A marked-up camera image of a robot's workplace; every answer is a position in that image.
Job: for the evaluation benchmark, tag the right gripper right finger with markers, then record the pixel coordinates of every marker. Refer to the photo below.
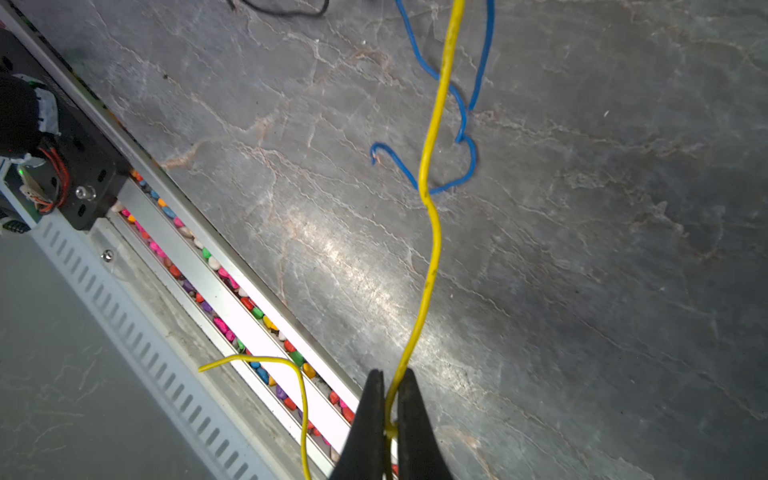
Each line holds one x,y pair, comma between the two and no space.
419,456

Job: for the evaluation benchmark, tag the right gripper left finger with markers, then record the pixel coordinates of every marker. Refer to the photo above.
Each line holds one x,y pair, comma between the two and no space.
363,455

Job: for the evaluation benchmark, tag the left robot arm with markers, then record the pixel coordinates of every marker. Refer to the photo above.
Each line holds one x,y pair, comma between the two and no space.
36,138

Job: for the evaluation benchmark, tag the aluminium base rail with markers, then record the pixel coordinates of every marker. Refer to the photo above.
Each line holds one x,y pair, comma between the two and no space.
246,384

